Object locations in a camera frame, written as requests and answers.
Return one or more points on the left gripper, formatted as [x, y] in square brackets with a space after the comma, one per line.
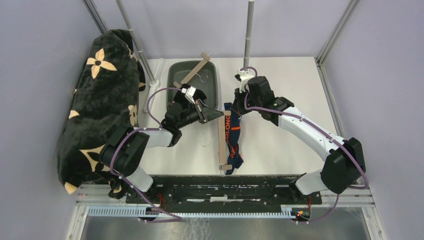
[205, 113]

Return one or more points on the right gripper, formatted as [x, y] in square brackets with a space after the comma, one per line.
[237, 105]

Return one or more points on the wooden clip hanger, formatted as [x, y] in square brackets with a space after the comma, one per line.
[205, 59]
[223, 165]

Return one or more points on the navy orange underwear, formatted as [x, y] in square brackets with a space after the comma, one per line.
[232, 129]

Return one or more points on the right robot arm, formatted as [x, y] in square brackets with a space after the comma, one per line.
[343, 159]

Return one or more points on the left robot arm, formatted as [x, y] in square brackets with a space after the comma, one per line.
[123, 151]

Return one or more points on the black underwear white waistband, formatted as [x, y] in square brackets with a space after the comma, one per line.
[180, 96]

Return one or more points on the grey plastic basin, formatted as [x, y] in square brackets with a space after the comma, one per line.
[205, 79]

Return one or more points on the left metal rack pole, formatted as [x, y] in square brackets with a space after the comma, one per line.
[136, 41]

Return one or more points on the metal rack pole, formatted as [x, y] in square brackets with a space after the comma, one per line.
[136, 41]
[248, 33]

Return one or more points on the right metal rack pole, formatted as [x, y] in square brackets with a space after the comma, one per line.
[248, 33]

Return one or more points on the black floral plush blanket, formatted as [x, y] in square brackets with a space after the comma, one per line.
[106, 96]

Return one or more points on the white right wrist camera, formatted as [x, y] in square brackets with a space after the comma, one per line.
[243, 75]

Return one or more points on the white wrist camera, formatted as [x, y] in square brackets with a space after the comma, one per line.
[243, 75]
[190, 93]

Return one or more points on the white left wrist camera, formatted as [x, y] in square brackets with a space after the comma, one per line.
[190, 93]

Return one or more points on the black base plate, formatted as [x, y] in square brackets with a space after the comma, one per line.
[234, 194]

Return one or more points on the grey cable duct strip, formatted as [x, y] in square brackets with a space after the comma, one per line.
[142, 211]

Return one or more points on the aluminium frame rail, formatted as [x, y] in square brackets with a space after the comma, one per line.
[337, 31]

